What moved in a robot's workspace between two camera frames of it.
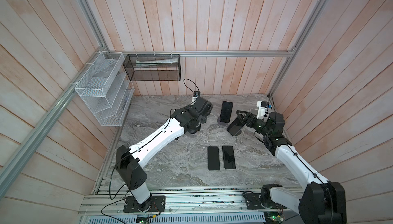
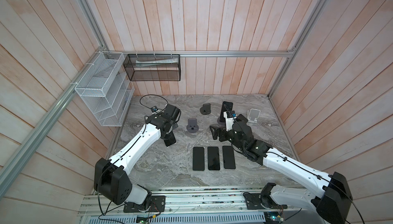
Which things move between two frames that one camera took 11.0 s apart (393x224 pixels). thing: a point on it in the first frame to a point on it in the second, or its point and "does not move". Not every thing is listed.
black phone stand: [213, 159] does not move
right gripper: [248, 115] to [217, 129]
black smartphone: [229, 162] does not move
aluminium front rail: [189, 201] does not move
